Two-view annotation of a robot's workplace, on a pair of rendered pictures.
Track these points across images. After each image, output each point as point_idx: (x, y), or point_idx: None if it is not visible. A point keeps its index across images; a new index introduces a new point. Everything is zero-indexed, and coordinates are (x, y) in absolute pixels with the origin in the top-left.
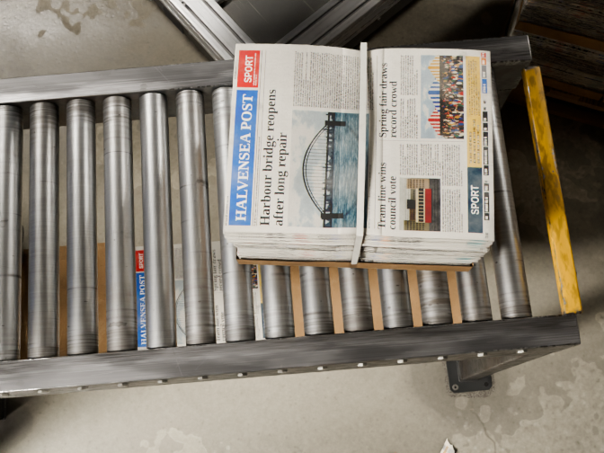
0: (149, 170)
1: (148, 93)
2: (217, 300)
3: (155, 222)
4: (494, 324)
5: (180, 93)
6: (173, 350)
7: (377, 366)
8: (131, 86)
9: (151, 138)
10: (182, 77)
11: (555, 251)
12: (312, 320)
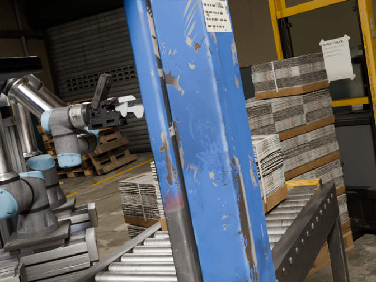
0: (164, 254)
1: (123, 254)
2: None
3: None
4: (315, 193)
5: (134, 249)
6: (273, 248)
7: (322, 239)
8: (113, 258)
9: (148, 253)
10: (127, 247)
11: (292, 182)
12: (285, 221)
